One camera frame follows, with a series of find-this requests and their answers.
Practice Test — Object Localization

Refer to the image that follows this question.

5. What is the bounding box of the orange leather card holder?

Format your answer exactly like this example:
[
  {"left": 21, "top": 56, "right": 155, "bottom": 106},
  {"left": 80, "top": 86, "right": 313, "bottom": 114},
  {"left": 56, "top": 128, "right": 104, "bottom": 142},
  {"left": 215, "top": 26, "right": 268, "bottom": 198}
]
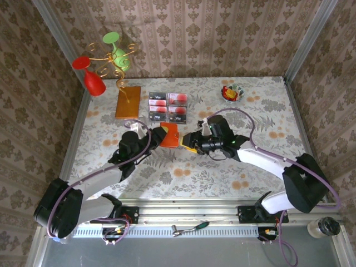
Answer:
[{"left": 160, "top": 123, "right": 180, "bottom": 149}]

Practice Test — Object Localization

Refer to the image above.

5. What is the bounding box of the clear acrylic card tray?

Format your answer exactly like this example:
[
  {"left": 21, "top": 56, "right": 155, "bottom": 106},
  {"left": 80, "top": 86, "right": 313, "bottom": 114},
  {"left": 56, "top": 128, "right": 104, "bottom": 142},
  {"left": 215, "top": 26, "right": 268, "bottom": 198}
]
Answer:
[{"left": 148, "top": 91, "right": 189, "bottom": 125}]

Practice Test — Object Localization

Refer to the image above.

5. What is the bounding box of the red wrapped candy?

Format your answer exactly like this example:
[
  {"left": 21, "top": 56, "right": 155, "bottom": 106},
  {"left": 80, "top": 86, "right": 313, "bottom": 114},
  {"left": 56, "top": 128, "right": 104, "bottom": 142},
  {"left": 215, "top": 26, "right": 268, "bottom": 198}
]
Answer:
[{"left": 223, "top": 86, "right": 238, "bottom": 100}]

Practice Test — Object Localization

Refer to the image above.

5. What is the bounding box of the small candy bowl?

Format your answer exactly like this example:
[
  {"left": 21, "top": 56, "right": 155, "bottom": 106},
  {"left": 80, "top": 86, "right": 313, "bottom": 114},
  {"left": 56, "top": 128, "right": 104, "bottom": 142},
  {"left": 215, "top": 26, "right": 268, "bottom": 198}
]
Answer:
[{"left": 221, "top": 83, "right": 245, "bottom": 103}]

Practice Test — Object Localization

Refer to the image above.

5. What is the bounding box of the red wine glass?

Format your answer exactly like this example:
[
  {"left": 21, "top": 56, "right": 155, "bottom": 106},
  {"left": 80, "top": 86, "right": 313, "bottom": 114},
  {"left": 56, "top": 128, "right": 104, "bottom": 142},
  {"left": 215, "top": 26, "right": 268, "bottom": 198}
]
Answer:
[{"left": 72, "top": 55, "right": 107, "bottom": 97}]

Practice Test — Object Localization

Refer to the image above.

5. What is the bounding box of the green wine glass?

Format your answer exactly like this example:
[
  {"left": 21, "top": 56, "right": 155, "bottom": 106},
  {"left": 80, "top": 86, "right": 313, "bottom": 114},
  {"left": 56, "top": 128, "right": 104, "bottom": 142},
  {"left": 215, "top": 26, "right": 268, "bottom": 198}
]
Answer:
[{"left": 102, "top": 32, "right": 131, "bottom": 73}]

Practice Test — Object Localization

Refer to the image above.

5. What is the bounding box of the silver ratchet wrench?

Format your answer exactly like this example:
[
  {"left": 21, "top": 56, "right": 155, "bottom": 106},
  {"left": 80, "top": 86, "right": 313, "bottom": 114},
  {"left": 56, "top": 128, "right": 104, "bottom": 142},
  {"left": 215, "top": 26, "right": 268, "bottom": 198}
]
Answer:
[{"left": 171, "top": 224, "right": 197, "bottom": 238}]

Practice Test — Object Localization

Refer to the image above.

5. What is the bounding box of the black block yellow connector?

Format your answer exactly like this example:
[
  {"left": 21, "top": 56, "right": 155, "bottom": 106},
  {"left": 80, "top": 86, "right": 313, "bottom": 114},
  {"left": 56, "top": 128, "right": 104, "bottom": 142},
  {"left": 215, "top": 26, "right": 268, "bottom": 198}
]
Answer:
[
  {"left": 257, "top": 226, "right": 279, "bottom": 242},
  {"left": 101, "top": 226, "right": 130, "bottom": 242}
]

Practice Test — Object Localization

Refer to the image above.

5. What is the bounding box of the glass jar black lid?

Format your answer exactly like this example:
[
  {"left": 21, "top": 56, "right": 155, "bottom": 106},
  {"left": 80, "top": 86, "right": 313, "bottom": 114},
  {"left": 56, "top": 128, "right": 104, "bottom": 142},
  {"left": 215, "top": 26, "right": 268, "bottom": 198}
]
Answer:
[{"left": 306, "top": 216, "right": 342, "bottom": 239}]

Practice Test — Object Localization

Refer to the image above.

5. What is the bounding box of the purple cable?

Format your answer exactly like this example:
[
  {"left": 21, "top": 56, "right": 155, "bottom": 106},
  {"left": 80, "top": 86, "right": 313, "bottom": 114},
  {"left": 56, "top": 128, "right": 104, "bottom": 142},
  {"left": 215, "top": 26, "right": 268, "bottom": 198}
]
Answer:
[
  {"left": 46, "top": 118, "right": 153, "bottom": 245},
  {"left": 204, "top": 107, "right": 342, "bottom": 266}
]

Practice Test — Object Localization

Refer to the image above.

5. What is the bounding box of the gold wire rack wooden base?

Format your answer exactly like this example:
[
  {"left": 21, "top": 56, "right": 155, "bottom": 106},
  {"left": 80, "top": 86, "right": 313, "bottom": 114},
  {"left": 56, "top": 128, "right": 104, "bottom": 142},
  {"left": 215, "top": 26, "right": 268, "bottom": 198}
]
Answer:
[{"left": 87, "top": 41, "right": 142, "bottom": 120}]

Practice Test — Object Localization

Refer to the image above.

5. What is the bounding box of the aluminium table side rail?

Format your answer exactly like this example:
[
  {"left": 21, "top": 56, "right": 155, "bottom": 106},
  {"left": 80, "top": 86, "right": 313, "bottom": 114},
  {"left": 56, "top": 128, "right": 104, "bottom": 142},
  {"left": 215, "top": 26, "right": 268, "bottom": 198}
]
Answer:
[
  {"left": 60, "top": 83, "right": 94, "bottom": 179},
  {"left": 283, "top": 76, "right": 329, "bottom": 202}
]

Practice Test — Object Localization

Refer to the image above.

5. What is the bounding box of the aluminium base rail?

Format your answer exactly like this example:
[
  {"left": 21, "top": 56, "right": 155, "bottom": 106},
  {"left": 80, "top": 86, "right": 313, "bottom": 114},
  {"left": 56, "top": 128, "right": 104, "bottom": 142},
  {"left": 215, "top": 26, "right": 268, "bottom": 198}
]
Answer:
[{"left": 80, "top": 197, "right": 342, "bottom": 226}]

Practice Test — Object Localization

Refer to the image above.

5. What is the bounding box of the slotted grey cable duct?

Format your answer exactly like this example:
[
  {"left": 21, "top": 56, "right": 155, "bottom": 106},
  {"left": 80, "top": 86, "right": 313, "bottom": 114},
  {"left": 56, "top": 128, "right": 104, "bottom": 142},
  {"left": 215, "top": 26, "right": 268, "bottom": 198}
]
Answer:
[{"left": 72, "top": 225, "right": 260, "bottom": 239}]

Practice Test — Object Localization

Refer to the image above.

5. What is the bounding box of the aluminium frame post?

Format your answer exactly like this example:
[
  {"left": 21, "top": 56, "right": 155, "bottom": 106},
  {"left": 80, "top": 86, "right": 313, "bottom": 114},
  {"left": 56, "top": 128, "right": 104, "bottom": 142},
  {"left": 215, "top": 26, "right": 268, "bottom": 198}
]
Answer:
[
  {"left": 31, "top": 0, "right": 86, "bottom": 88},
  {"left": 284, "top": 0, "right": 339, "bottom": 83}
]

